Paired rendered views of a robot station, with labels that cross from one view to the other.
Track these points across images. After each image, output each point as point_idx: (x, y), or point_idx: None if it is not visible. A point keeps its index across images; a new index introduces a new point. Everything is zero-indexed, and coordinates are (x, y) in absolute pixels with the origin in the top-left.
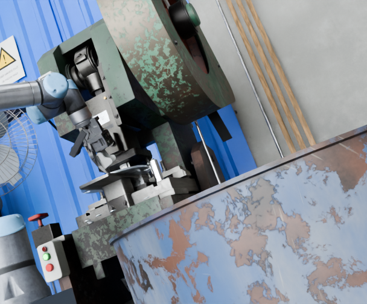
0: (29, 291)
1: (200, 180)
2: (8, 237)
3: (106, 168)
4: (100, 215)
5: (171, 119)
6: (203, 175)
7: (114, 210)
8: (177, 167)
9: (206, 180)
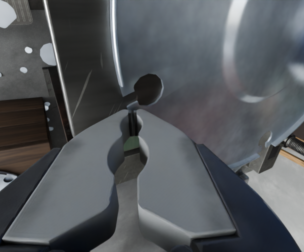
0: None
1: None
2: None
3: (125, 139)
4: (3, 21)
5: None
6: None
7: (52, 64)
8: (257, 168)
9: (296, 132)
